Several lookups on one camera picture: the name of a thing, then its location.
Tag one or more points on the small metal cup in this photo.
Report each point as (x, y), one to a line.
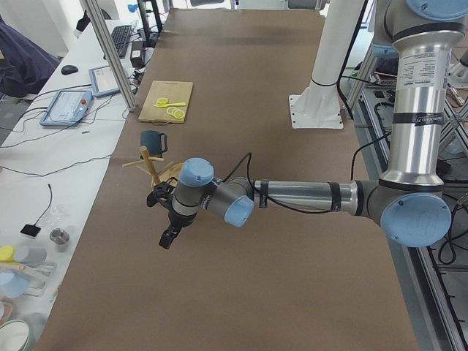
(60, 238)

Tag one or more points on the white green bowl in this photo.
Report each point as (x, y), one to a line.
(16, 335)

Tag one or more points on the bamboo cutting board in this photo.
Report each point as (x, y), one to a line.
(175, 91)

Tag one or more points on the black computer mouse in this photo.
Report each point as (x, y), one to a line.
(69, 69)

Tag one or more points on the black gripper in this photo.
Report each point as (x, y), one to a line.
(178, 219)

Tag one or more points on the blue mug yellow inside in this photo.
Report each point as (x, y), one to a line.
(154, 141)

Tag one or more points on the far teach pendant tablet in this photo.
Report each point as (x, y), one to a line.
(103, 82)

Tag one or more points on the grey plastic cup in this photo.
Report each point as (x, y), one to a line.
(30, 256)

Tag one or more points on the teach pendant tablet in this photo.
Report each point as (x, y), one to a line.
(103, 82)
(67, 108)

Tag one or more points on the lemon slice right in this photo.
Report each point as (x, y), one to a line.
(162, 101)

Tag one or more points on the black keyboard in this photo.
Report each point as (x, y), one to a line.
(121, 37)

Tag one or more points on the lemon slice front left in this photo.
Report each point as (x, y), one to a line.
(180, 117)

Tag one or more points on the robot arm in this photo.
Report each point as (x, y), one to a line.
(406, 200)

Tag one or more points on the black square sensor pad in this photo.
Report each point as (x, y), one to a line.
(30, 230)

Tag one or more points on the wooden cup storage rack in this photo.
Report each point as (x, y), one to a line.
(147, 164)

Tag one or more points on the yellow cup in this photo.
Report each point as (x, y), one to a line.
(7, 254)

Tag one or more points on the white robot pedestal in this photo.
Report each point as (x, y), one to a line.
(317, 107)

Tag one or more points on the near teach pendant tablet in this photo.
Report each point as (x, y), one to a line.
(67, 108)

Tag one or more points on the black power adapter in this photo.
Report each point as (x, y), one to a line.
(138, 54)

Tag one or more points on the aluminium frame post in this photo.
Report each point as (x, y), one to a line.
(105, 41)

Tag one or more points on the lemon slice middle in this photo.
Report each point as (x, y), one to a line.
(177, 112)

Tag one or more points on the light blue cup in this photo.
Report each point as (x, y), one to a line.
(13, 284)

